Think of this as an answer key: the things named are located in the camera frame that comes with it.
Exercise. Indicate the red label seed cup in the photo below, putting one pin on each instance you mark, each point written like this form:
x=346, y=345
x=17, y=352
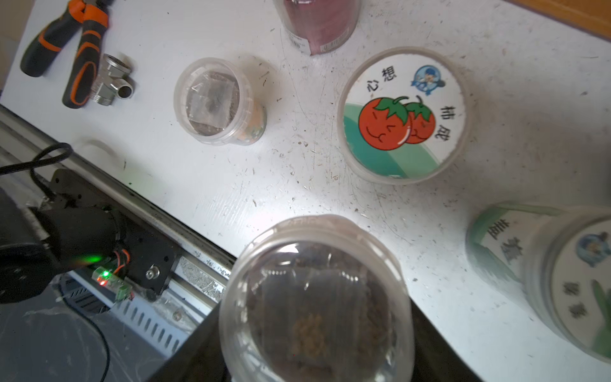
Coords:
x=317, y=298

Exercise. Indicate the green lid seed jar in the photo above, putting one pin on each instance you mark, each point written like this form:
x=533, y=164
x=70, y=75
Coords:
x=554, y=262

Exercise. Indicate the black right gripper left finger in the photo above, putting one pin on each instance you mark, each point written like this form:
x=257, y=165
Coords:
x=200, y=358

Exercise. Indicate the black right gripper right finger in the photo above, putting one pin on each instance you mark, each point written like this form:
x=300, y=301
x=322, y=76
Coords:
x=435, y=359

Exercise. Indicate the small clear seed cup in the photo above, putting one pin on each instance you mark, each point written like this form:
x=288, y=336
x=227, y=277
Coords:
x=214, y=102

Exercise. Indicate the flower lid seed jar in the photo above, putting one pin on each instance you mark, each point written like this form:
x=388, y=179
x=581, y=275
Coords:
x=319, y=26

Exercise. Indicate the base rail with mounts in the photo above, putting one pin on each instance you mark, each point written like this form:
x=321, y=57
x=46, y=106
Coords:
x=145, y=278

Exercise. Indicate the tomato lid seed jar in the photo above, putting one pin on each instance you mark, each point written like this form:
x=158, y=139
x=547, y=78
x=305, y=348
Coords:
x=403, y=117

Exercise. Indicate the metal tee pipe fitting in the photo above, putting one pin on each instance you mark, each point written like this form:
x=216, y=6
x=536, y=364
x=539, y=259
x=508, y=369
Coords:
x=112, y=82

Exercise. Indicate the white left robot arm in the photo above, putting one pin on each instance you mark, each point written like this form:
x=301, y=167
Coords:
x=37, y=245

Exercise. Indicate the wooden three-tier shelf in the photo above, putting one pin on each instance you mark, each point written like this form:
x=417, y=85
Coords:
x=590, y=16

